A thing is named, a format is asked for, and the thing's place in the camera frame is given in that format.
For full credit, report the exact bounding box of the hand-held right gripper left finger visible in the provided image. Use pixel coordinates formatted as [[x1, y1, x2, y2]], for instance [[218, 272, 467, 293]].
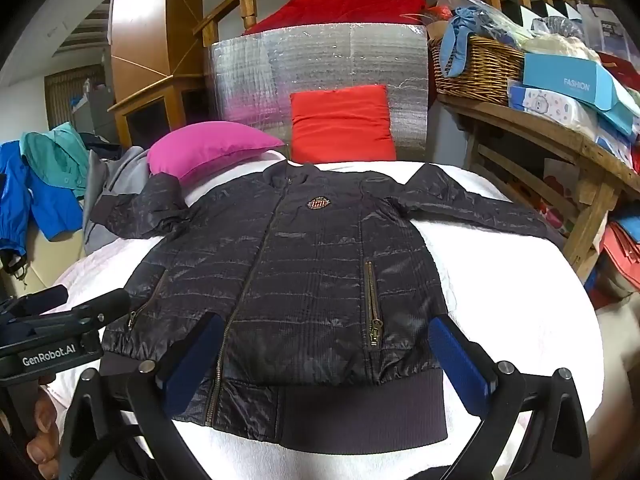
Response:
[[60, 312, 226, 480]]

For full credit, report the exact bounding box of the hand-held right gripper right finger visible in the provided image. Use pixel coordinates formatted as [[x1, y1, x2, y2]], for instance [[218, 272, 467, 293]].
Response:
[[428, 315, 594, 480]]

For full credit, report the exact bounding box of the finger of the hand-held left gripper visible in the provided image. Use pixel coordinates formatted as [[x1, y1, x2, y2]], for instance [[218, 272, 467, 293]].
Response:
[[74, 288, 132, 329], [16, 284, 70, 317]]

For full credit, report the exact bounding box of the black puffer jacket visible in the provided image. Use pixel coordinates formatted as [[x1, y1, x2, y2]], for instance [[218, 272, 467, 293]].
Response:
[[90, 162, 568, 443]]

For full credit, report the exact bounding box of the person's left hand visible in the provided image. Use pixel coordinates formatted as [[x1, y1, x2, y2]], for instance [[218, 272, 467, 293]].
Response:
[[27, 385, 63, 480]]

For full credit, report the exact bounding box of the white bed blanket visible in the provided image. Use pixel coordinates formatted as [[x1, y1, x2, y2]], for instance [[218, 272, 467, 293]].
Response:
[[47, 157, 603, 480]]

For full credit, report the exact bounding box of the blue jacket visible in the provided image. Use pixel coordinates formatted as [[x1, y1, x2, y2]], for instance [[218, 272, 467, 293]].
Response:
[[0, 140, 83, 266]]

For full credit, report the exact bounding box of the grey garment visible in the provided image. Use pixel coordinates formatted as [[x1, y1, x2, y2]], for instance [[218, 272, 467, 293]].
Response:
[[82, 146, 151, 256]]

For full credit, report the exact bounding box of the pink pillow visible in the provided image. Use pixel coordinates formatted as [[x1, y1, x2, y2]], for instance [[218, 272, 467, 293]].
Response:
[[146, 121, 287, 187]]

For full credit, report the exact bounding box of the red bag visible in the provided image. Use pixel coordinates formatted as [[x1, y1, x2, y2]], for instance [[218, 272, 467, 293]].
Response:
[[600, 222, 640, 291]]

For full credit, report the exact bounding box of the wooden table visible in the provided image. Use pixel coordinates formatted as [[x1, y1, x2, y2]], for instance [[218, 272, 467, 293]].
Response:
[[435, 92, 640, 281]]

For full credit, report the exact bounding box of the red pillow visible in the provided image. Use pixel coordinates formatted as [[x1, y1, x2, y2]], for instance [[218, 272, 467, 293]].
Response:
[[289, 85, 397, 165]]

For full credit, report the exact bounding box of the white printed packet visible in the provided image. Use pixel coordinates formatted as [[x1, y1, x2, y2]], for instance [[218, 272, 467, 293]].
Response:
[[509, 85, 601, 128]]

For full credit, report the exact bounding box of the wooden cabinet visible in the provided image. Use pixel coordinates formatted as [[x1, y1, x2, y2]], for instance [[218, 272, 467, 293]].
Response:
[[107, 0, 206, 148]]

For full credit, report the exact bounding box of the wicker basket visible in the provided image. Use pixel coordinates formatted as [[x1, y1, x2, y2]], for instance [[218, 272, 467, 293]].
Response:
[[429, 35, 526, 106]]

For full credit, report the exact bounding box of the blue cardboard box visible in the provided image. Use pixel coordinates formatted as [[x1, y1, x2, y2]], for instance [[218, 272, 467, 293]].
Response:
[[522, 52, 616, 111]]

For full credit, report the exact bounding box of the silver foil insulation sheet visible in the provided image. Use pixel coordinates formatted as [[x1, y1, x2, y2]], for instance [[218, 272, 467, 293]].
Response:
[[210, 22, 430, 163]]

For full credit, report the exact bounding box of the blue cloth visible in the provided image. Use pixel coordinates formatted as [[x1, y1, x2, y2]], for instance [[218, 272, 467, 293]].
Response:
[[440, 7, 501, 78]]

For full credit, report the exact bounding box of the cream cloth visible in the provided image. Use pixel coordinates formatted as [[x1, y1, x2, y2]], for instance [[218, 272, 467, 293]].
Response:
[[525, 34, 601, 64]]

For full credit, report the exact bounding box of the white paper bag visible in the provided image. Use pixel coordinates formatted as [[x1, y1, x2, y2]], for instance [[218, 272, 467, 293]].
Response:
[[575, 2, 622, 54]]

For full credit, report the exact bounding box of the red blanket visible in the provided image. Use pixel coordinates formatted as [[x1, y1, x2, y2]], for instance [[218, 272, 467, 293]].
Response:
[[241, 0, 443, 37]]

